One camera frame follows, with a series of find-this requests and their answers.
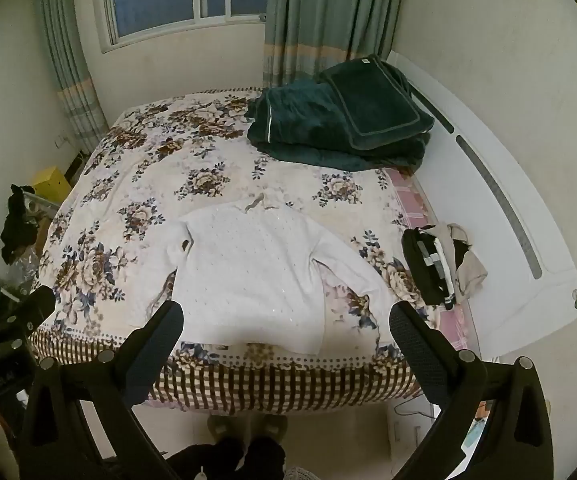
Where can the person's legs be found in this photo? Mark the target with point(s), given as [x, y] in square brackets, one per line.
[228, 460]

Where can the dark green pillow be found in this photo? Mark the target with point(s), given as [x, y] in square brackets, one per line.
[378, 100]

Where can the grey-green striped curtain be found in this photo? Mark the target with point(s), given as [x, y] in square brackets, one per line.
[68, 60]
[318, 15]

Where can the black striped garment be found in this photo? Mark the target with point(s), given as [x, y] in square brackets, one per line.
[426, 265]

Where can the yellow box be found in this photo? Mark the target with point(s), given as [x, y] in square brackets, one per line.
[51, 185]

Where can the white knit sweater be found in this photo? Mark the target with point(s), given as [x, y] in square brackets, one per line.
[248, 280]

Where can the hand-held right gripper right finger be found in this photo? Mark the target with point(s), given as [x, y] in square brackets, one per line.
[413, 340]

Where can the beige garment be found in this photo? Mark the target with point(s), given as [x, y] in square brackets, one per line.
[470, 272]

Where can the floral bed sheet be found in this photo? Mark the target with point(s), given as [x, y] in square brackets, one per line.
[168, 160]

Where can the white headboard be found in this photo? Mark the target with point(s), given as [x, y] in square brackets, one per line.
[508, 260]

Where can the black cloth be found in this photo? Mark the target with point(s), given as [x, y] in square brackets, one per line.
[18, 225]

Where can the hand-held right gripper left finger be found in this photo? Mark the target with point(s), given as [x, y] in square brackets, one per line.
[161, 340]

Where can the dark green blanket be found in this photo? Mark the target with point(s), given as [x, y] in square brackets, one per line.
[293, 120]

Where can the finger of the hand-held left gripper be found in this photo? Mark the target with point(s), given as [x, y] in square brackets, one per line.
[38, 305]

